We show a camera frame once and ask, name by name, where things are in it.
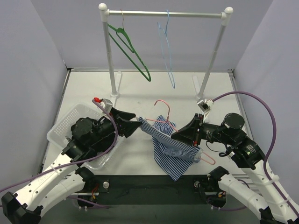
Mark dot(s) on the blue white striped tank top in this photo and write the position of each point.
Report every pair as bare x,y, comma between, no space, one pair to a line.
172,156

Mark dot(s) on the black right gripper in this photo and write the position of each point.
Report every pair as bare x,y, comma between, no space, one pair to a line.
198,129

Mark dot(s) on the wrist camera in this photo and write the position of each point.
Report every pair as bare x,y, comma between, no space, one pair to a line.
205,106
103,103

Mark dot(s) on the light blue wire hanger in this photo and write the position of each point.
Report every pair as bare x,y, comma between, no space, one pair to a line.
165,49

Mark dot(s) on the white clothes rack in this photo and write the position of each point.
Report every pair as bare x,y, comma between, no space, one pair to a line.
105,13

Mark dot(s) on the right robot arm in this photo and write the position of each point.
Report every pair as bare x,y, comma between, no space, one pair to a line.
268,205

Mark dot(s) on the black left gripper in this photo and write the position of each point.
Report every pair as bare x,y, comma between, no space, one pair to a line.
117,121

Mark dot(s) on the white plastic basket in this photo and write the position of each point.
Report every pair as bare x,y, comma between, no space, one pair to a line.
58,134

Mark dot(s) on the pink wire hanger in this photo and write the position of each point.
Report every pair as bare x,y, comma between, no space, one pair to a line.
173,127

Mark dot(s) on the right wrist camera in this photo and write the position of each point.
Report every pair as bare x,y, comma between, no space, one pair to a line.
205,106

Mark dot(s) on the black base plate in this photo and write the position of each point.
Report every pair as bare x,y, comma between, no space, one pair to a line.
151,190

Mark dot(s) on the green hanger with gold hook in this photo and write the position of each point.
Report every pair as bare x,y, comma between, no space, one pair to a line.
122,35

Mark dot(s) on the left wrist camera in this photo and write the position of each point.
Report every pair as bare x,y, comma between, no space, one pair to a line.
103,103

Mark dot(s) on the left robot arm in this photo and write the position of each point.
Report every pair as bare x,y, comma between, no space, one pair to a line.
67,175

